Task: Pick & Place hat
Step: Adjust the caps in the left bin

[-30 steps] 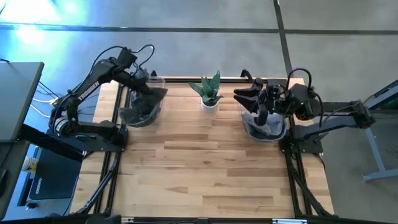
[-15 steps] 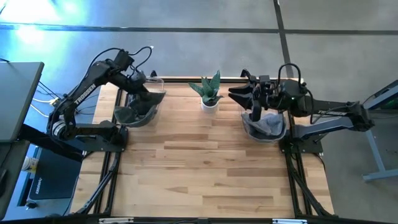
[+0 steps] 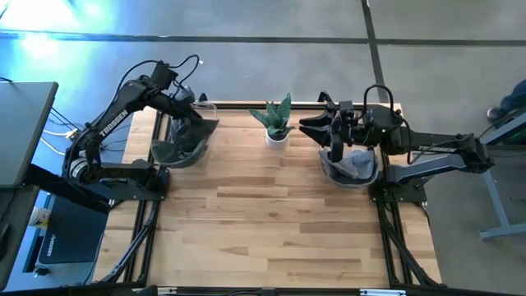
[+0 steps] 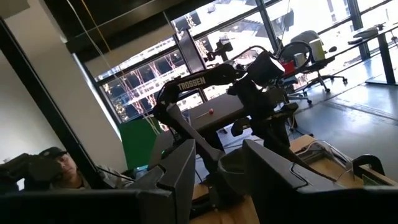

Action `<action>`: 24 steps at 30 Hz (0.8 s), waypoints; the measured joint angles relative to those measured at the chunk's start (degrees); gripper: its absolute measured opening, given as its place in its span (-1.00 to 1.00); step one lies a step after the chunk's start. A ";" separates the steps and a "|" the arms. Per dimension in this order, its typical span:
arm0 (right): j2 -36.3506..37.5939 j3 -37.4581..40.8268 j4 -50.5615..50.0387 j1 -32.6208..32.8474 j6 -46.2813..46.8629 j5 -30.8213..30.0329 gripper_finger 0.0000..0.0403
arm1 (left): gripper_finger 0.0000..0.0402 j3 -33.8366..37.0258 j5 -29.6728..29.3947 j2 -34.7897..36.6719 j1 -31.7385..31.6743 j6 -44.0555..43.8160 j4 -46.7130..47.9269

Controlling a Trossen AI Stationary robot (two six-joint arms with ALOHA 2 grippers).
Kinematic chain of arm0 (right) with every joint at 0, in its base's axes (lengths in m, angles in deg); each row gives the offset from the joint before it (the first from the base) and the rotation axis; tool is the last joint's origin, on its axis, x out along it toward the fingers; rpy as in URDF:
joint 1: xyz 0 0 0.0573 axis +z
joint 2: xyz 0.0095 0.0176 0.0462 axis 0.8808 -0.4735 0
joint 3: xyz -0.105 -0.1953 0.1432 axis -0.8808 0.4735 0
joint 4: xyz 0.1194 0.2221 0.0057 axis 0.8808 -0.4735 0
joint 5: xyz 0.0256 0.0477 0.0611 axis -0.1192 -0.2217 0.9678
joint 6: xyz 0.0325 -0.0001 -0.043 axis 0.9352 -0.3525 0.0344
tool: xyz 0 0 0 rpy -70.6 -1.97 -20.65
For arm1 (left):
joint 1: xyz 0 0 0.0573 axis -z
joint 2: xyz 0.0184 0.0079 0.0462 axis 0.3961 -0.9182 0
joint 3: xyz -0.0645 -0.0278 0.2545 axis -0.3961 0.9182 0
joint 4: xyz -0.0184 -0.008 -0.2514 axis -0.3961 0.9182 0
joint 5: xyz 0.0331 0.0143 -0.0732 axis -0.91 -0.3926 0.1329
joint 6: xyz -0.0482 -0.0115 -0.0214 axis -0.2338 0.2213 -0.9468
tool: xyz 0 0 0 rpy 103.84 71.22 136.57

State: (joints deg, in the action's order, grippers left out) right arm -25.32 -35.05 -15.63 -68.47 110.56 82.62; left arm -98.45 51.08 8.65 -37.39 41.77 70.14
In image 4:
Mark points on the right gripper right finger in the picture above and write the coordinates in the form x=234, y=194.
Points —
x=270, y=186

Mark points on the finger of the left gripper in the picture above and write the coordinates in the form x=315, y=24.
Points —
x=287, y=143
x=275, y=140

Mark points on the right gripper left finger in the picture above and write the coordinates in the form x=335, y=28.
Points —
x=174, y=186

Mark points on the dark grey cap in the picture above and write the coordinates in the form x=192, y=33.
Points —
x=231, y=171

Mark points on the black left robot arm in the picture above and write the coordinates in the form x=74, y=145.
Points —
x=192, y=83

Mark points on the left clear plastic bin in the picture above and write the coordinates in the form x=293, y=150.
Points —
x=329, y=155

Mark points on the grey desk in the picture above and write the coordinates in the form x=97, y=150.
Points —
x=217, y=112

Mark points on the red ball stick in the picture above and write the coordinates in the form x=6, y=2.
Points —
x=211, y=111

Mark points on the green panel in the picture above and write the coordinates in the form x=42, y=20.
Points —
x=136, y=146

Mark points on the black office chair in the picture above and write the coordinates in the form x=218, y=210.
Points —
x=314, y=67

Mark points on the white bin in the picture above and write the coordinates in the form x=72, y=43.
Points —
x=317, y=49

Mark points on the black stand clamp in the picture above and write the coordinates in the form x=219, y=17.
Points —
x=370, y=158

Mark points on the person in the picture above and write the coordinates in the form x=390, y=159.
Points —
x=71, y=169

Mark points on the black-legged office desk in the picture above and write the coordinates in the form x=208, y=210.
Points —
x=385, y=46

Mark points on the black bulky device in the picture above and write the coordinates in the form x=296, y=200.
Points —
x=31, y=171

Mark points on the black camera on stand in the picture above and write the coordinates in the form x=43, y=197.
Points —
x=222, y=48

